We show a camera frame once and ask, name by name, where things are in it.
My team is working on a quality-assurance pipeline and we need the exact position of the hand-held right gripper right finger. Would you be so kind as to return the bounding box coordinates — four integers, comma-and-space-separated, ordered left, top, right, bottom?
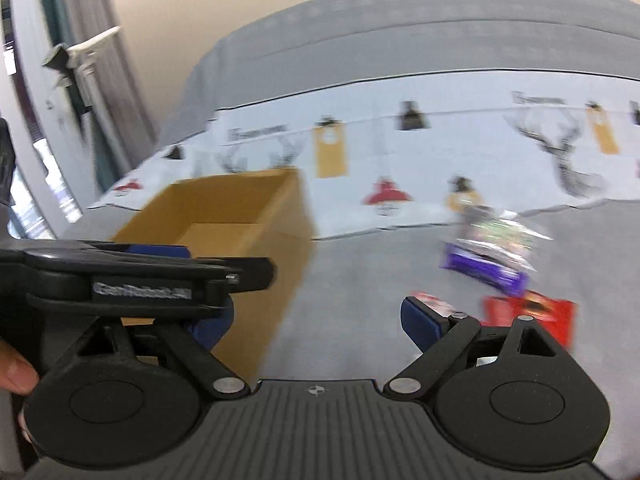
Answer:
383, 296, 577, 404

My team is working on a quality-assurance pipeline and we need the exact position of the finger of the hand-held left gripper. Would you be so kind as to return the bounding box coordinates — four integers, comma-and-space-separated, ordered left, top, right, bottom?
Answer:
192, 256, 277, 293
95, 241, 194, 262

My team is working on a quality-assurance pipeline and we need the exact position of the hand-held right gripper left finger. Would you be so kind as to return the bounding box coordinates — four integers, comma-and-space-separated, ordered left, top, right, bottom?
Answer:
75, 301, 252, 403

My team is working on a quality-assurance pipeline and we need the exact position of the small red white packet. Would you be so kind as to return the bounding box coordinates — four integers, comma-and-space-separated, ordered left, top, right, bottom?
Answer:
413, 292, 458, 318

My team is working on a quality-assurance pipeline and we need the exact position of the brown cardboard box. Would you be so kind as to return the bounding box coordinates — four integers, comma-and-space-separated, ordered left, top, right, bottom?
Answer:
112, 169, 317, 382

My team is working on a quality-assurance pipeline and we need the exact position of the purple snack packet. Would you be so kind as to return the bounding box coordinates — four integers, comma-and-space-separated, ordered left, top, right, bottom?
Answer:
439, 239, 532, 298

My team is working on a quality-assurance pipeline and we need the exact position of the clear candy packet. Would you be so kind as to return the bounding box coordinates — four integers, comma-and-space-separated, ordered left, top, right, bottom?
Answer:
457, 206, 554, 272

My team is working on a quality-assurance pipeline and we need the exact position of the red snack packet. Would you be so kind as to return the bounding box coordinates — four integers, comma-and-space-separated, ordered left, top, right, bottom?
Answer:
481, 290, 577, 350

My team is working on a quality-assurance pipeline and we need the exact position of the person's left hand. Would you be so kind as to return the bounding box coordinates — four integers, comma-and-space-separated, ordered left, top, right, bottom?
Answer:
0, 338, 40, 397

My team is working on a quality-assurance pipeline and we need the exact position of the grey printed bed sheet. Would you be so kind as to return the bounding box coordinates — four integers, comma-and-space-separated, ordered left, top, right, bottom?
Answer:
55, 0, 640, 480

